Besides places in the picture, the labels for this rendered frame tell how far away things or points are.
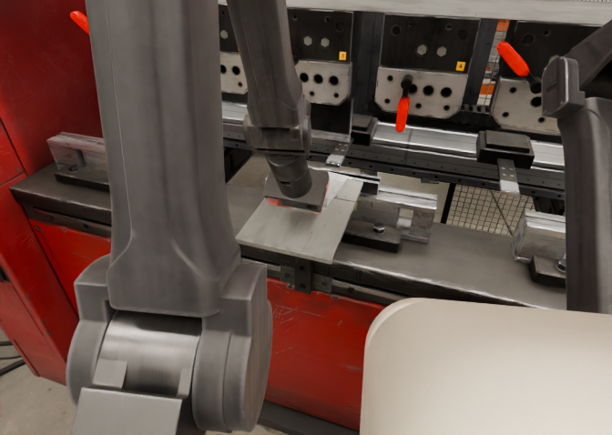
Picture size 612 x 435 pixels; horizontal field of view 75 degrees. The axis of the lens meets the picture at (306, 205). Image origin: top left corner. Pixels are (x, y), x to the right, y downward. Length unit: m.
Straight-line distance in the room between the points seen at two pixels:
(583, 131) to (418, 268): 0.44
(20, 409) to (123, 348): 1.70
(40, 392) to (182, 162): 1.79
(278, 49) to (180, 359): 0.29
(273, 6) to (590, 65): 0.36
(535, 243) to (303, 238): 0.48
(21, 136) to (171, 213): 1.16
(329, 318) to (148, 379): 0.77
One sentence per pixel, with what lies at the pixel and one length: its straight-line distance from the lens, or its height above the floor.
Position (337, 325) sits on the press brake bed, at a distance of 1.00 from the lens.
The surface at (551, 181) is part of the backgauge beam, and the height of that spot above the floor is 0.94.
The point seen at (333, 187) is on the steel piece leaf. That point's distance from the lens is 0.85.
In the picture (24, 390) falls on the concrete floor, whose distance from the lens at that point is 1.99.
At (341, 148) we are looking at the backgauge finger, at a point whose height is 1.00.
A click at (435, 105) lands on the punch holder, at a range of 0.76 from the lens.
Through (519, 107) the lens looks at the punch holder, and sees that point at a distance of 0.76.
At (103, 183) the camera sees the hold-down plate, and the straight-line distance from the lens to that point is 1.17.
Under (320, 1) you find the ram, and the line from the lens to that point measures 0.75.
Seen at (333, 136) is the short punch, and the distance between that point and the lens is 0.86.
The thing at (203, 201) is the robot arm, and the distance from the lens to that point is 0.21.
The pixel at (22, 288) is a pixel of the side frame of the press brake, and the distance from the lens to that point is 1.46.
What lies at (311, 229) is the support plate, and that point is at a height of 1.00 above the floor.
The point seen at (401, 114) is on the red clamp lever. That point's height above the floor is 1.19.
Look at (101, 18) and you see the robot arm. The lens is 0.20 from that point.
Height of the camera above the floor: 1.46
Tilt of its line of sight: 35 degrees down
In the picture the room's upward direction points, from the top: straight up
